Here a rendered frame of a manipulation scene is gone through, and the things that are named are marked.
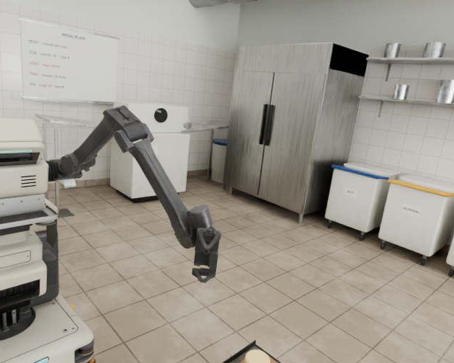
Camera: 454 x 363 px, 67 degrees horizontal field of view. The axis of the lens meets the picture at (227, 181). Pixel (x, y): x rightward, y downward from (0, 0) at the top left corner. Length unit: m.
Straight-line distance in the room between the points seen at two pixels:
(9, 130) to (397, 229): 3.41
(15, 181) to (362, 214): 3.34
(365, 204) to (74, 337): 3.07
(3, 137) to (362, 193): 3.37
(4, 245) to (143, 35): 4.02
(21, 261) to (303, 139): 3.12
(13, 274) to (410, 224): 3.31
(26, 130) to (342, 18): 4.26
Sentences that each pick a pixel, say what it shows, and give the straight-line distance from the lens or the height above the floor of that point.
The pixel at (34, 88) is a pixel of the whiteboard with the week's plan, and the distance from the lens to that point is 4.64.
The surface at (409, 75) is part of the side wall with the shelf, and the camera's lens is 4.51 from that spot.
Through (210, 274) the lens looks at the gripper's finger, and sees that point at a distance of 0.98.
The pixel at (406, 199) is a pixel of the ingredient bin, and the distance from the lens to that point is 3.79.
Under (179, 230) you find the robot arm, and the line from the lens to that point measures 1.11.
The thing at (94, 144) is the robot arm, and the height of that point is 1.21.
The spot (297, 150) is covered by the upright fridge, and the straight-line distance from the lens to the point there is 4.04.
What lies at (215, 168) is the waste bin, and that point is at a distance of 5.61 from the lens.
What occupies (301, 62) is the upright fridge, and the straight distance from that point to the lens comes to 4.16.
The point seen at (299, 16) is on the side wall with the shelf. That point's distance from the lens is 5.44.
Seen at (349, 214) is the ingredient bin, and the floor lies 0.27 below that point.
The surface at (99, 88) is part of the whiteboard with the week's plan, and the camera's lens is 4.87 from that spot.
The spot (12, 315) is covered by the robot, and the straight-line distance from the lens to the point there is 1.97.
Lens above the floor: 1.43
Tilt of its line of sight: 14 degrees down
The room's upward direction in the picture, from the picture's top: 6 degrees clockwise
